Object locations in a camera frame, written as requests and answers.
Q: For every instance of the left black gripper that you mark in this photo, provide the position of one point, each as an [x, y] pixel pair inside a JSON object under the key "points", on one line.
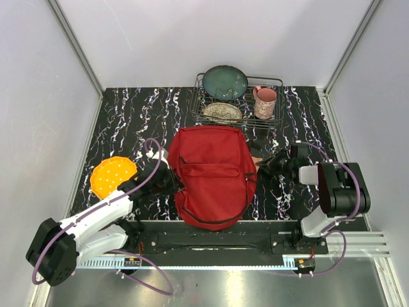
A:
{"points": [[178, 187]]}

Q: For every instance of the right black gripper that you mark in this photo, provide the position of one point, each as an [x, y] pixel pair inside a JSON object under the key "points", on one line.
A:
{"points": [[271, 162]]}

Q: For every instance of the pink leather wallet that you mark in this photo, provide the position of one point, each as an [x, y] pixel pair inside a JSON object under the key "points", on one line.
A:
{"points": [[256, 159]]}

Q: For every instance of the red student backpack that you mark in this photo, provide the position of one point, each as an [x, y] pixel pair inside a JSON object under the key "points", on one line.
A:
{"points": [[215, 166]]}

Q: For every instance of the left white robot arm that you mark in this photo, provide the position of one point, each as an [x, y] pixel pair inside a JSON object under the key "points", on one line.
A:
{"points": [[58, 248]]}

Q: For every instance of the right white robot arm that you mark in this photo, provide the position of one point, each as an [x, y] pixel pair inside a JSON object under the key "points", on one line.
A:
{"points": [[341, 188]]}

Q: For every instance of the pink patterned mug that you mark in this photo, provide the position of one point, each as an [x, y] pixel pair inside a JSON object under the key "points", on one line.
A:
{"points": [[265, 99]]}

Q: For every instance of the speckled beige plate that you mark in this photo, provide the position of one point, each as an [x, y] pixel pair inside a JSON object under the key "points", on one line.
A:
{"points": [[222, 112]]}

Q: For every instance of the orange plastic plate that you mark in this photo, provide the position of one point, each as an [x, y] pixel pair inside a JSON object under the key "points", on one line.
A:
{"points": [[109, 174]]}

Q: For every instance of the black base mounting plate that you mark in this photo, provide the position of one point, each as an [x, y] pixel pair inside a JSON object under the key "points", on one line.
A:
{"points": [[274, 237]]}

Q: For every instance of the teal ceramic plate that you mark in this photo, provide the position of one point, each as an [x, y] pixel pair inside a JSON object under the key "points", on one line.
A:
{"points": [[225, 82]]}

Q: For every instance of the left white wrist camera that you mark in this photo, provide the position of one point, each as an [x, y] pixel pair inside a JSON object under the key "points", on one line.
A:
{"points": [[159, 155]]}

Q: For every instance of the black wire dish rack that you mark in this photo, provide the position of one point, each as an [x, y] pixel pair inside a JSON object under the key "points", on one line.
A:
{"points": [[199, 99]]}

